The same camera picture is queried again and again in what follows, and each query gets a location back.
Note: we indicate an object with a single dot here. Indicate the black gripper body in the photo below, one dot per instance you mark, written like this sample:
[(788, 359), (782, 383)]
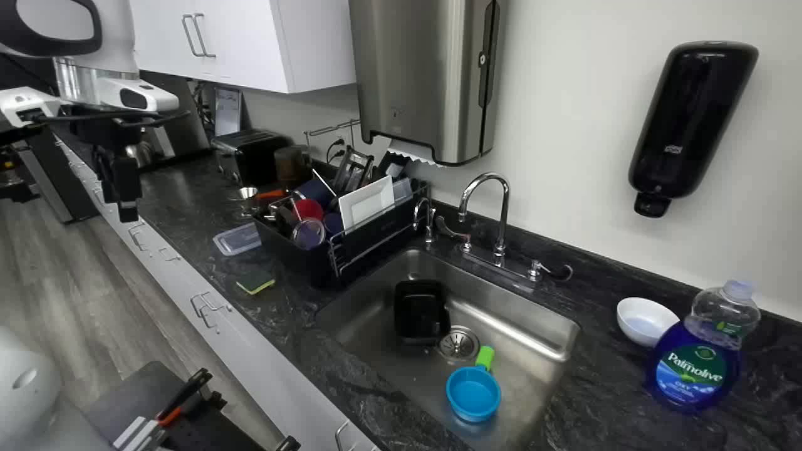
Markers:
[(120, 138)]

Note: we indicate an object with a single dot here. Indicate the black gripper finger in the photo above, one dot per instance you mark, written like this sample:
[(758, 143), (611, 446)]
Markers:
[(128, 195), (103, 176)]

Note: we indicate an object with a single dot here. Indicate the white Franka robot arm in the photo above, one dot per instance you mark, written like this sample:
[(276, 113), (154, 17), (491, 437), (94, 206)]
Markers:
[(50, 26)]

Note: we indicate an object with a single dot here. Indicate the black dish drying rack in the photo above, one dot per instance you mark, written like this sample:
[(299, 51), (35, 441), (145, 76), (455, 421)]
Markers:
[(366, 242)]

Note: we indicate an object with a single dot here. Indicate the silver kettle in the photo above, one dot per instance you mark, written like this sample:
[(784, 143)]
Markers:
[(159, 150)]

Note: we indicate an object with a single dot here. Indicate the clear plastic food container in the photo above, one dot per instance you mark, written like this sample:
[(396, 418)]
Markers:
[(237, 239)]

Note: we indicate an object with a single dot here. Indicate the dark brown pot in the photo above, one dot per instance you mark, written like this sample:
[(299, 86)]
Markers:
[(254, 158)]

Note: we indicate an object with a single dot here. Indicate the green yellow sponge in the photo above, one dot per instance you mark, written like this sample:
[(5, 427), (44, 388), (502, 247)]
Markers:
[(254, 285)]

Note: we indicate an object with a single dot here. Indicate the white lower cabinets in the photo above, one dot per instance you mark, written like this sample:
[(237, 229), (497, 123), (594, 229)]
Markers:
[(217, 326)]

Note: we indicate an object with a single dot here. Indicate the white upper cabinet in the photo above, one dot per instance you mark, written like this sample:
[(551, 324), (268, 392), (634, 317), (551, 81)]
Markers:
[(265, 41)]

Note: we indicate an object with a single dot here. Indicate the red cup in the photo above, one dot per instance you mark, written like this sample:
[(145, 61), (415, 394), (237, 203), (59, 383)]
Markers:
[(306, 209)]

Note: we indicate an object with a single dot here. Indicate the clear drinking glass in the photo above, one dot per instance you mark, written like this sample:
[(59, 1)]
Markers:
[(308, 234)]

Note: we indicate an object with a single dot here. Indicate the black marker pen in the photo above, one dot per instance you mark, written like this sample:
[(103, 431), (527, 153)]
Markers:
[(179, 398)]

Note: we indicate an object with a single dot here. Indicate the stainless paper towel dispenser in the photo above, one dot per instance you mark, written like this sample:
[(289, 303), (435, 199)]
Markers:
[(417, 76)]

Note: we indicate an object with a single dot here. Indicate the black mug in sink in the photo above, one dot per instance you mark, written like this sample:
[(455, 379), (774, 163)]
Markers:
[(420, 310)]

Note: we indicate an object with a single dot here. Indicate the chrome sink faucet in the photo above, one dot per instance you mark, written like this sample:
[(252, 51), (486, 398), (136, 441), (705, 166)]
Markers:
[(502, 225)]

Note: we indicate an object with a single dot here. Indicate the stainless steel sink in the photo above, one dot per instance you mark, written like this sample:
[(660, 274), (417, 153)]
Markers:
[(516, 334)]

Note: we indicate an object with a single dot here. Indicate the small white bowl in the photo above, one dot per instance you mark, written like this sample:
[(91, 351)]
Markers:
[(644, 320)]

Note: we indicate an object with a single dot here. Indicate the blue dish soap bottle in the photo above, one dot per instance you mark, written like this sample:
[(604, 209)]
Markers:
[(693, 367)]

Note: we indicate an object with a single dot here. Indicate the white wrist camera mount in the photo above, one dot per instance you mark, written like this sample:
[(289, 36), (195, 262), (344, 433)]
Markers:
[(29, 103)]

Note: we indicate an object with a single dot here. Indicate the black wall soap dispenser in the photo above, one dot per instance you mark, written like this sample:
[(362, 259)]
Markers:
[(689, 116)]

